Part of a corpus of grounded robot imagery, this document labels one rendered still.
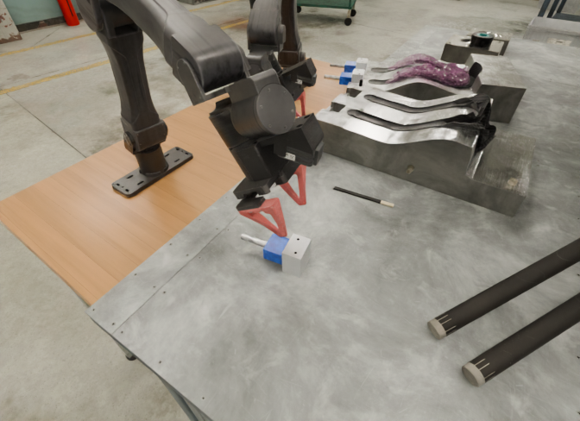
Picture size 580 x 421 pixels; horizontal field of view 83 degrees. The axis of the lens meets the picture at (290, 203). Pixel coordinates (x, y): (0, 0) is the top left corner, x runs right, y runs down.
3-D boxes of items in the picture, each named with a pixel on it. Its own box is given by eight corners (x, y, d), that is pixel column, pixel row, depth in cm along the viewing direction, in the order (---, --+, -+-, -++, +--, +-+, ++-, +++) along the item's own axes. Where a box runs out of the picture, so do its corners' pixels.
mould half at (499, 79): (344, 103, 109) (349, 70, 102) (355, 73, 127) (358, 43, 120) (508, 123, 99) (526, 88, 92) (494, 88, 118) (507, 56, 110)
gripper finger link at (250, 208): (313, 213, 52) (286, 164, 48) (295, 245, 47) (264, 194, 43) (280, 217, 56) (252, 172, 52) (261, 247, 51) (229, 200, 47)
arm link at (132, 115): (167, 145, 76) (139, -14, 51) (141, 157, 73) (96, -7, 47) (153, 130, 78) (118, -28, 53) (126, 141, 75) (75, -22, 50)
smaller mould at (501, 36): (462, 48, 149) (466, 34, 145) (468, 40, 157) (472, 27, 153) (502, 55, 142) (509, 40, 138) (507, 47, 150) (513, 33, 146)
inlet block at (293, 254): (236, 254, 63) (233, 235, 59) (249, 236, 66) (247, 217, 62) (299, 278, 59) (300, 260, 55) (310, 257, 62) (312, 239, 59)
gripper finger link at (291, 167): (324, 193, 55) (299, 147, 51) (308, 222, 51) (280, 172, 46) (292, 199, 59) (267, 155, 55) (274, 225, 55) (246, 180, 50)
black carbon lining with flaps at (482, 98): (343, 121, 86) (346, 86, 80) (367, 98, 96) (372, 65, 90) (484, 163, 73) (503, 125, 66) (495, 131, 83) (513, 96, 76)
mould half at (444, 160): (310, 147, 90) (312, 100, 81) (350, 109, 106) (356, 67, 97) (512, 217, 70) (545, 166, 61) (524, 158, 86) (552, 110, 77)
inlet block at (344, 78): (322, 86, 112) (323, 71, 108) (324, 81, 115) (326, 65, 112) (361, 91, 109) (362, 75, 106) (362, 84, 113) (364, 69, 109)
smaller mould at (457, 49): (439, 60, 138) (444, 43, 133) (448, 50, 147) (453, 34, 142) (491, 71, 130) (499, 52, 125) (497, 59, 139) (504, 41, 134)
